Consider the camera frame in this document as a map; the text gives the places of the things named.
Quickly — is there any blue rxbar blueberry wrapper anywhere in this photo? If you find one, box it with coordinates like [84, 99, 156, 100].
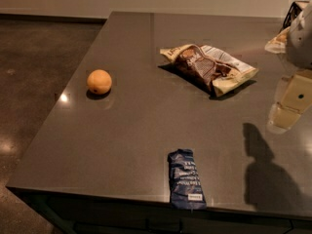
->
[167, 149, 207, 211]

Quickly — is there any orange fruit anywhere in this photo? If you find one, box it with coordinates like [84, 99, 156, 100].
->
[87, 69, 112, 95]

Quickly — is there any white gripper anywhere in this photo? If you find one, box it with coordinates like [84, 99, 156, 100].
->
[267, 2, 312, 134]

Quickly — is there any pale snack bag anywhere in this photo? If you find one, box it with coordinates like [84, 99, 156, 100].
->
[264, 27, 290, 54]

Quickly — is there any brown chip bag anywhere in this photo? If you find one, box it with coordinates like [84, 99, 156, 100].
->
[160, 44, 258, 98]

